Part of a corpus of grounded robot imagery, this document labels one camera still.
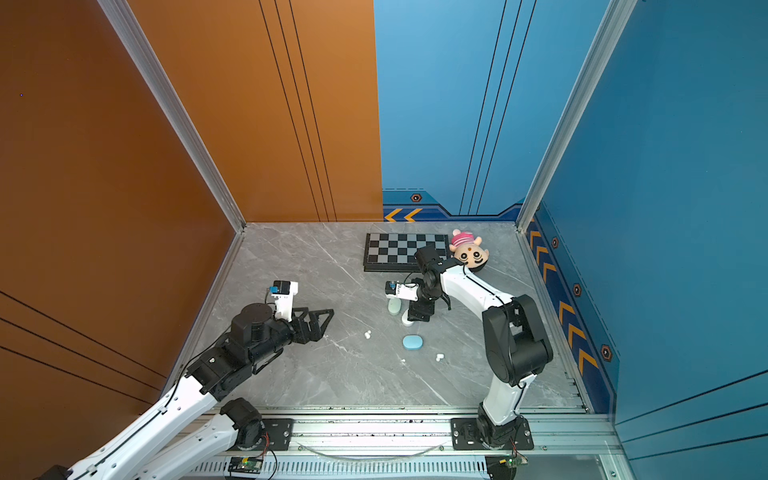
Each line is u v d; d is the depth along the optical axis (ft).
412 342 2.87
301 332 2.09
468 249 3.35
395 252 3.54
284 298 2.15
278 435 2.41
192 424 1.64
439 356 2.79
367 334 2.93
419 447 2.37
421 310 2.64
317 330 2.15
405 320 2.98
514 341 1.54
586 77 2.63
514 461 2.28
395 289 2.59
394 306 3.08
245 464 2.36
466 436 2.38
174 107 2.79
